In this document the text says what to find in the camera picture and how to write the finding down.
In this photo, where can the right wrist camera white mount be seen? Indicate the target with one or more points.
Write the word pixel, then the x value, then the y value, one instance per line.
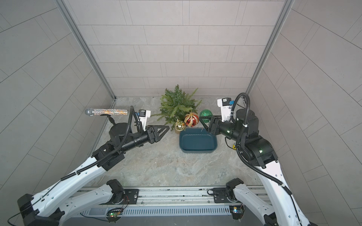
pixel 225 104

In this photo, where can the teal plastic tray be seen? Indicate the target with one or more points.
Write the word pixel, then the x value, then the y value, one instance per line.
pixel 197 140

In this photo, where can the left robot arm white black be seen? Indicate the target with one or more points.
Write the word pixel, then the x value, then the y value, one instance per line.
pixel 56 204

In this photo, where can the right corner aluminium profile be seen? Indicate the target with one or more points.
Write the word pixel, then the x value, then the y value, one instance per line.
pixel 272 39

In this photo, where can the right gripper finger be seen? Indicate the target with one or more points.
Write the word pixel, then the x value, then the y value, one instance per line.
pixel 212 117
pixel 205 123

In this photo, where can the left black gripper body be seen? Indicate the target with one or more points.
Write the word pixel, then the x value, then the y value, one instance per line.
pixel 151 139

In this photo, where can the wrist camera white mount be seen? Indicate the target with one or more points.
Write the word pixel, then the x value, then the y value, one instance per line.
pixel 225 104
pixel 143 116

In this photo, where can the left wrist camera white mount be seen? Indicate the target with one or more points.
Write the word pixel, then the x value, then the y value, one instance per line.
pixel 143 116

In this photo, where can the left corner aluminium profile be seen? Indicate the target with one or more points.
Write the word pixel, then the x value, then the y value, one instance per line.
pixel 84 46

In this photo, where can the small green christmas tree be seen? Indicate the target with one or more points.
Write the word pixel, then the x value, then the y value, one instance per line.
pixel 175 104

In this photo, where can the red gold striped ornament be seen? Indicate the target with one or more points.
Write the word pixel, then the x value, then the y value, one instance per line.
pixel 191 119

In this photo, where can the green glitter ball ornament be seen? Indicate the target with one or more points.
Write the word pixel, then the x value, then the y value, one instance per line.
pixel 205 112

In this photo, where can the left circuit board with wires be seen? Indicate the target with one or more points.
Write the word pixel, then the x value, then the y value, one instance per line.
pixel 113 215

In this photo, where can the corner aluminium profile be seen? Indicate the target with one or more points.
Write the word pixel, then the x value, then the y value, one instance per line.
pixel 84 46
pixel 272 39

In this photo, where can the gold ball ornament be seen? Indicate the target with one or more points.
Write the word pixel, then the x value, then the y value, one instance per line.
pixel 179 126

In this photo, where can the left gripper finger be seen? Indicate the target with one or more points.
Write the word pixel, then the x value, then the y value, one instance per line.
pixel 159 135
pixel 161 129

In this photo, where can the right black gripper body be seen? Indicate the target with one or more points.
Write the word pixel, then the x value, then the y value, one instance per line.
pixel 217 130

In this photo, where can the right circuit board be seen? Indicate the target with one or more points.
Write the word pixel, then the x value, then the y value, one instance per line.
pixel 237 211

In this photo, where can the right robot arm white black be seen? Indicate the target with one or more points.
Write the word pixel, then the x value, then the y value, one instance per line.
pixel 258 154

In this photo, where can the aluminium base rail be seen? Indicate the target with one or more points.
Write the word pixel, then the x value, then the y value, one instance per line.
pixel 194 195

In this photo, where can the glitter microphone on stand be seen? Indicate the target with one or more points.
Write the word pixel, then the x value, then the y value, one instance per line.
pixel 106 112

